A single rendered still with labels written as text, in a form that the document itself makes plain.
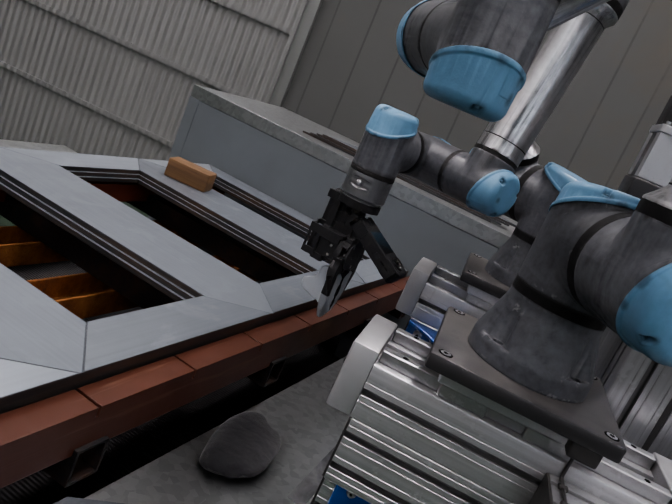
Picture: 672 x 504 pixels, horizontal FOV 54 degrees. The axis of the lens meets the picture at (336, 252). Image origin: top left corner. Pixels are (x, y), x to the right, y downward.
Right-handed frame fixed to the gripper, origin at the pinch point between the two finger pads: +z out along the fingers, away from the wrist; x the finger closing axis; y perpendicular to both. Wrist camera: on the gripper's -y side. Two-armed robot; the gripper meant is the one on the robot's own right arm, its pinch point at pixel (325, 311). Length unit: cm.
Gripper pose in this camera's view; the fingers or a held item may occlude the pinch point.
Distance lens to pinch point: 113.2
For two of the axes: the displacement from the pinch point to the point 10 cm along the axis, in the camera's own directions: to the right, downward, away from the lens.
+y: -8.3, -4.5, 3.4
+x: -4.1, 0.8, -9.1
